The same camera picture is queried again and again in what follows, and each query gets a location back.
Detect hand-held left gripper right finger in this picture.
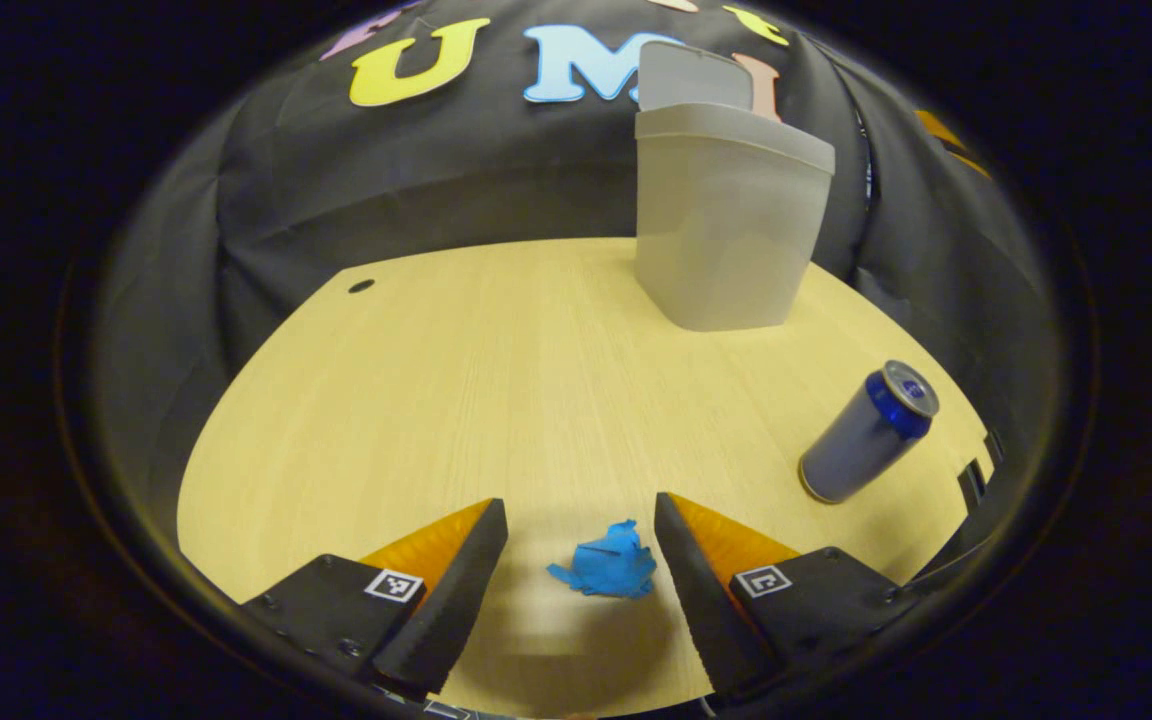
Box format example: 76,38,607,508
654,491,922,706

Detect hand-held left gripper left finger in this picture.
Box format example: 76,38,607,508
241,497,509,703

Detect blue paper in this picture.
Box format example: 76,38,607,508
546,519,659,600

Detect blue pop can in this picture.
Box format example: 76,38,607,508
798,360,941,505

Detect white desktop garbage bin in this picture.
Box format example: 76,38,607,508
633,40,837,333

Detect black backdrop cloth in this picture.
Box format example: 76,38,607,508
86,0,1067,601

